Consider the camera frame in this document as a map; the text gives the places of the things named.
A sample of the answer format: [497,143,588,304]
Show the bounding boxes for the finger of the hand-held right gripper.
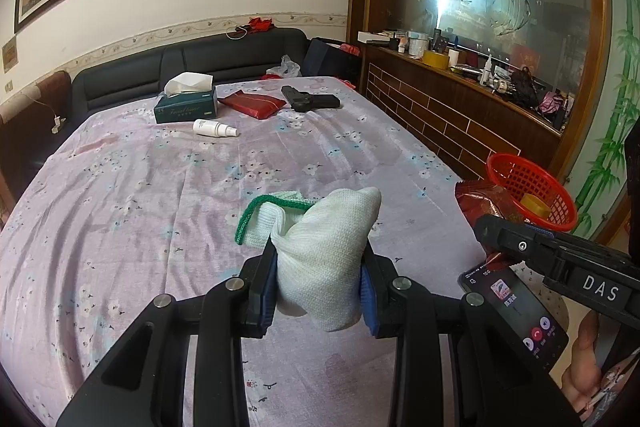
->
[472,213,569,281]
[521,225,632,257]

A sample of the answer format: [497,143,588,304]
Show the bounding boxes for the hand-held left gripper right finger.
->
[358,246,584,427]

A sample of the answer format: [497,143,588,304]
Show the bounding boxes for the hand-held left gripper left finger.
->
[55,239,278,427]

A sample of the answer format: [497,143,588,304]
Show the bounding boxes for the red snack bag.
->
[454,181,526,273]

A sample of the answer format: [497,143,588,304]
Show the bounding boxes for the red plastic mesh basket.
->
[486,153,579,231]

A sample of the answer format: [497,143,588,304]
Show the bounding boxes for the white knitted cloth green trim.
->
[235,187,382,333]

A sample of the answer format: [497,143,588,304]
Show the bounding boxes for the person's right hand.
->
[560,308,610,416]

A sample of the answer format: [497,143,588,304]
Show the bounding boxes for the yellow sponge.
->
[520,194,552,219]

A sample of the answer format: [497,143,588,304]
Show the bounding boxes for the black smartphone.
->
[460,264,570,375]

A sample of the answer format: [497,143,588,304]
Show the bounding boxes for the person's patterned clothing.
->
[585,354,640,427]

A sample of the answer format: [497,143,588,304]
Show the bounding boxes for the pink item on counter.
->
[539,91,569,116]

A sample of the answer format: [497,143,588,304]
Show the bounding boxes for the black handbag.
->
[507,67,541,108]

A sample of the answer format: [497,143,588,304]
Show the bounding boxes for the wooden counter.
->
[357,42,576,188]

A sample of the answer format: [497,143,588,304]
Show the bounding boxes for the white spray bottle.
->
[193,119,240,139]

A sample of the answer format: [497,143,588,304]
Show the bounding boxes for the red pouch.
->
[218,91,291,122]

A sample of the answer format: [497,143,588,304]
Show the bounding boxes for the black toy gun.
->
[281,85,342,113]

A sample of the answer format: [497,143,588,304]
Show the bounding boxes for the dark green tissue box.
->
[153,72,220,125]

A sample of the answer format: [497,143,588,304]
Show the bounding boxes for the clear plastic bag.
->
[265,55,302,79]

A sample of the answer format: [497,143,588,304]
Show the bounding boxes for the black bag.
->
[304,38,362,82]

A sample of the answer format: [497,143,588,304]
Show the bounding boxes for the black sofa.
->
[70,27,309,118]

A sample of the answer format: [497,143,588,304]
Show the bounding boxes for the red items on headboard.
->
[235,17,274,34]

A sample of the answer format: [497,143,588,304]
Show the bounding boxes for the brown padded panel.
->
[0,71,74,128]

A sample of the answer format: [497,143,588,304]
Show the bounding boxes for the green bamboo wall decal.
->
[572,0,640,239]

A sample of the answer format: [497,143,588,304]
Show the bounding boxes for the white charger cable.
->
[20,87,69,134]

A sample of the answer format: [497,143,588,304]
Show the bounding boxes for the small wall plaque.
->
[2,42,19,76]

